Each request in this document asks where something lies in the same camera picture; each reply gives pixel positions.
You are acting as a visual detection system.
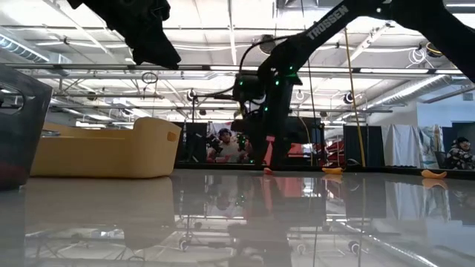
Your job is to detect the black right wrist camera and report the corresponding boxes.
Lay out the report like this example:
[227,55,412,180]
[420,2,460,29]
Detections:
[232,71,266,103]

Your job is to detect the black ceiling cable reel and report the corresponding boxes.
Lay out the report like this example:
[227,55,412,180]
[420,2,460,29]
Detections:
[258,34,278,56]

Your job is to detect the black hanging cable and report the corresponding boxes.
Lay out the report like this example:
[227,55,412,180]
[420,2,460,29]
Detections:
[306,59,321,168]

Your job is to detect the yellow hanging cable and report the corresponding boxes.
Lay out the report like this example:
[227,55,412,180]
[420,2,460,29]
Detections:
[344,27,367,168]

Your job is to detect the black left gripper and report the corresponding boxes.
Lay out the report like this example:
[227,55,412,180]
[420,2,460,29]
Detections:
[99,0,182,70]

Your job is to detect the silver ceiling duct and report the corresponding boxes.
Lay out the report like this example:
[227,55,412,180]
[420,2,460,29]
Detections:
[0,35,51,64]

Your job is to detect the black right camera cable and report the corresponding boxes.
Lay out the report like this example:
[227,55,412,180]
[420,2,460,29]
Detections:
[238,34,298,73]

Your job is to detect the white cloth sheet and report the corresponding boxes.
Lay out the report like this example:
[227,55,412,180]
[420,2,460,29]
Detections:
[381,124,422,168]

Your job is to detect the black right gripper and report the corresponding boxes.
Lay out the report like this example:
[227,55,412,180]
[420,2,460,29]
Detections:
[232,70,302,170]

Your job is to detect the grey plastic basket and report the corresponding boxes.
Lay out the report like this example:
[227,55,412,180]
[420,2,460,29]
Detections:
[0,64,54,191]

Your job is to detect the black monitor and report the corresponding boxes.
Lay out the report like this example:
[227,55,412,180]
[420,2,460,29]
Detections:
[295,116,322,145]

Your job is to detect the black curtain panel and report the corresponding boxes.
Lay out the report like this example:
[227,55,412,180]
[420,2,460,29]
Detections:
[342,125,386,168]

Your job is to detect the person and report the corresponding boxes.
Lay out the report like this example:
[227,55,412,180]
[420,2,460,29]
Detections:
[206,128,254,165]
[444,136,475,171]

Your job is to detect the yellow plastic basket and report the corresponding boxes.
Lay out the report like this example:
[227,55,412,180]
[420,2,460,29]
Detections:
[29,116,183,179]

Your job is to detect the black frame stand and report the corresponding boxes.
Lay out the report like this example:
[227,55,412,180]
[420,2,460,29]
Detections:
[191,93,240,165]

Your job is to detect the black aluminium table frame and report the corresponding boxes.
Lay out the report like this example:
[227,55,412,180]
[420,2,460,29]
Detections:
[174,162,475,181]

